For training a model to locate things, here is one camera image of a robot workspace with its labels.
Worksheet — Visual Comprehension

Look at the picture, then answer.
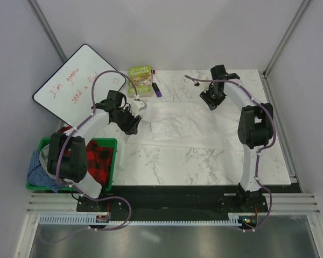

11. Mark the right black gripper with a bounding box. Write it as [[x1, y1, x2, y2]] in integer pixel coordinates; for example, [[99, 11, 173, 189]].
[[200, 84, 226, 111]]

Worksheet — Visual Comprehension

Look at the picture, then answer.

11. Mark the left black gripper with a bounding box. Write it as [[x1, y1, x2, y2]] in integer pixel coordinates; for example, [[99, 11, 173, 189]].
[[113, 106, 142, 136]]

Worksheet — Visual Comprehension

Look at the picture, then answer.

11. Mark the white long sleeve shirt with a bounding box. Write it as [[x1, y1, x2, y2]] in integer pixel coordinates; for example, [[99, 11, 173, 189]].
[[121, 101, 248, 169]]

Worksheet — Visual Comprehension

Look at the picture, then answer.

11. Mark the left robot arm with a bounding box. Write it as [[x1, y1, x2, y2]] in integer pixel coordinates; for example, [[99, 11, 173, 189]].
[[47, 90, 147, 211]]

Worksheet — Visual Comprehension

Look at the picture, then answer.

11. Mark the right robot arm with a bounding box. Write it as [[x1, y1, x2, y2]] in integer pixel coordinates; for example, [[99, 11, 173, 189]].
[[200, 64, 276, 212]]

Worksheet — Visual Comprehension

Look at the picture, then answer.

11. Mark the purple marker pen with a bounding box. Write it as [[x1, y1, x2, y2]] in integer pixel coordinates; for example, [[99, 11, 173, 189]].
[[152, 82, 162, 98]]

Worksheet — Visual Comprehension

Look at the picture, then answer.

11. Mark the red black plaid shirt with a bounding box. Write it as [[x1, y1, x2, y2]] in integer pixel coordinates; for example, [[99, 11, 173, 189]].
[[56, 126, 114, 189]]

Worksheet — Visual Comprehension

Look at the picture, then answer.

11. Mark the green paperback book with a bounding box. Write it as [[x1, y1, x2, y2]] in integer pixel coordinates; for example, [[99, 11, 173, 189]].
[[128, 66, 153, 97]]

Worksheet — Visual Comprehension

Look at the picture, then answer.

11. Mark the white whiteboard with red writing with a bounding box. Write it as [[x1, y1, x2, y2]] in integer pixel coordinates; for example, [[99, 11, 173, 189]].
[[33, 44, 126, 126]]

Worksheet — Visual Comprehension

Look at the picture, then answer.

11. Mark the green plastic bin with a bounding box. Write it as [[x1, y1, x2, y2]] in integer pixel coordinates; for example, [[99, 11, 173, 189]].
[[26, 138, 117, 193]]

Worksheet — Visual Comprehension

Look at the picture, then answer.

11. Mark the grey shirt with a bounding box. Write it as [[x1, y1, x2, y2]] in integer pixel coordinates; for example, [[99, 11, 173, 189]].
[[39, 144, 55, 179]]

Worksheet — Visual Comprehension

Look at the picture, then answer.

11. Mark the blue checked shirt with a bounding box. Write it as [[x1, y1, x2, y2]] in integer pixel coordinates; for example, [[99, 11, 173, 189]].
[[26, 151, 61, 193]]

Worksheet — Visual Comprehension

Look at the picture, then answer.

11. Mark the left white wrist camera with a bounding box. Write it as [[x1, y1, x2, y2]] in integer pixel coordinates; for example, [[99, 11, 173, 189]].
[[131, 99, 147, 117]]

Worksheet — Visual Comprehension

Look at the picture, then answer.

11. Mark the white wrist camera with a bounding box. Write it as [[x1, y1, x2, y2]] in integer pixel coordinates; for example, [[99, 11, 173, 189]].
[[131, 99, 147, 117], [194, 81, 212, 91]]

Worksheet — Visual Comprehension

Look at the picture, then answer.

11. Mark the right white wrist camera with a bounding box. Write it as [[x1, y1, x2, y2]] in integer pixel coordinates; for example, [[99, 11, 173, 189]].
[[194, 81, 212, 91]]

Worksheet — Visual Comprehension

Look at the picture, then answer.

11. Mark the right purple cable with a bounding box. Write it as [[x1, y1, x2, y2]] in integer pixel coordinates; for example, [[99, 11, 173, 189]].
[[184, 75, 277, 216]]

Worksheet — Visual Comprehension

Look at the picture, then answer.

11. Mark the purple cable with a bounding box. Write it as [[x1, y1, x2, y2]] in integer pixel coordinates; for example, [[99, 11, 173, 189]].
[[184, 75, 277, 216], [53, 70, 141, 201]]

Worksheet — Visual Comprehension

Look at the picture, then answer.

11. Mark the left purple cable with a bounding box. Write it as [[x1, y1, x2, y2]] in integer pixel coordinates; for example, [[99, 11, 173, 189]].
[[53, 70, 141, 201]]

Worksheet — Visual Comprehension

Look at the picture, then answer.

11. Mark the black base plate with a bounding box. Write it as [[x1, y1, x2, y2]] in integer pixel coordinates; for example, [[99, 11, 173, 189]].
[[76, 186, 263, 220]]

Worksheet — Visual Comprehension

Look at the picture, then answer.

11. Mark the aluminium rail frame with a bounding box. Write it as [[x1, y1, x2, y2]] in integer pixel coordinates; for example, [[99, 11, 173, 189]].
[[26, 193, 87, 214]]

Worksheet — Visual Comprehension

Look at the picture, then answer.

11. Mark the white slotted cable duct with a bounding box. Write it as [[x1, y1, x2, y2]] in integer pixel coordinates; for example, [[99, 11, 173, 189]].
[[39, 213, 259, 226]]

